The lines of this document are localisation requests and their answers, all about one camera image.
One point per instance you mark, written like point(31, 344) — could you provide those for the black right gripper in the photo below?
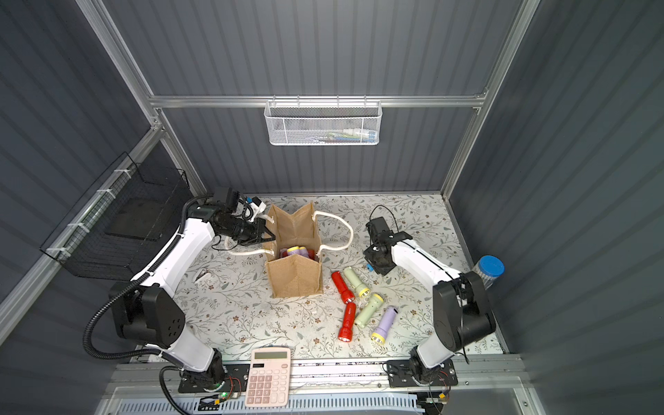
point(379, 260)

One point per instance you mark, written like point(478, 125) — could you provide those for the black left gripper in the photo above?
point(261, 230)

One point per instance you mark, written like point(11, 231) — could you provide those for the purple flashlight horizontal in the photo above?
point(301, 251)

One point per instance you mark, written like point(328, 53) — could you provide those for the brown paper tote bag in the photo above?
point(294, 259)

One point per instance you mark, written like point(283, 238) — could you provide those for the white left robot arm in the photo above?
point(148, 314)

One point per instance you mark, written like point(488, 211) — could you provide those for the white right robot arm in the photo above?
point(461, 311)

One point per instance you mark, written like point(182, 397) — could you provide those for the green flashlight upper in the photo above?
point(360, 289)

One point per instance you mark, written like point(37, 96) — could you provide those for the green flashlight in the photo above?
point(365, 315)
point(360, 289)

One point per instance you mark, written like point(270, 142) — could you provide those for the green flashlight lower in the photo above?
point(365, 315)

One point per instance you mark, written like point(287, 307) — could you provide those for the purple flashlight bottom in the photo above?
point(380, 333)

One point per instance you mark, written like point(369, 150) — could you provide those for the red flashlight bottom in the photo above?
point(346, 331)

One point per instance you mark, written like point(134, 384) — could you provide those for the blue-lidded cylinder container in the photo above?
point(489, 268)

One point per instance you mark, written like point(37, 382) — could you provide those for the markers in white basket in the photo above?
point(347, 136)

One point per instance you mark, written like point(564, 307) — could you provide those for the pink calculator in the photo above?
point(268, 383)

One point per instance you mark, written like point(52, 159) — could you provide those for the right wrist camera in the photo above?
point(381, 235)

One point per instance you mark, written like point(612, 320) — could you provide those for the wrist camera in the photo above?
point(233, 202)
point(381, 235)

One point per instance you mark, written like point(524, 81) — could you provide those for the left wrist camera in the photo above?
point(233, 202)

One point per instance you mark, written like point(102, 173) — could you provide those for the white wire mesh basket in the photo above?
point(292, 125)

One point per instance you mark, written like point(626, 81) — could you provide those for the black wire basket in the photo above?
point(121, 227)

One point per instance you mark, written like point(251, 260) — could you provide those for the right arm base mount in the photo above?
point(405, 373)

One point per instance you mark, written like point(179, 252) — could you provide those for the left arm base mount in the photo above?
point(233, 379)

